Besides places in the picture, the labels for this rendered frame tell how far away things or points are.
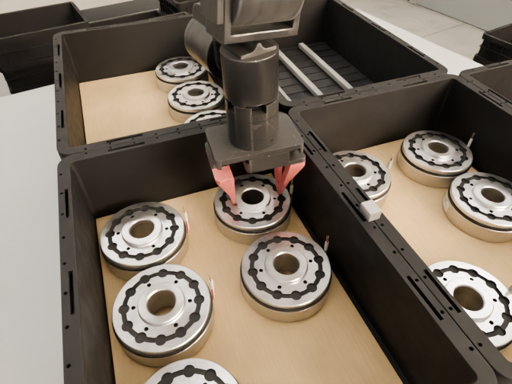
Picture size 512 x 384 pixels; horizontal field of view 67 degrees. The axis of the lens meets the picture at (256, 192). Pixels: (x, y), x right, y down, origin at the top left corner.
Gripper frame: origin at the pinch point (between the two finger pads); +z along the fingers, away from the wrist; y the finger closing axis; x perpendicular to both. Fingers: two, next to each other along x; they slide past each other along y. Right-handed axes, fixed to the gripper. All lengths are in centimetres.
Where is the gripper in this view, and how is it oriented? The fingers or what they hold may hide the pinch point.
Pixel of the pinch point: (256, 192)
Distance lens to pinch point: 50.7
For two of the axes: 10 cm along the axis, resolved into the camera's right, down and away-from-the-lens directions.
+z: 0.3, 7.1, 7.0
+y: -9.6, 2.2, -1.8
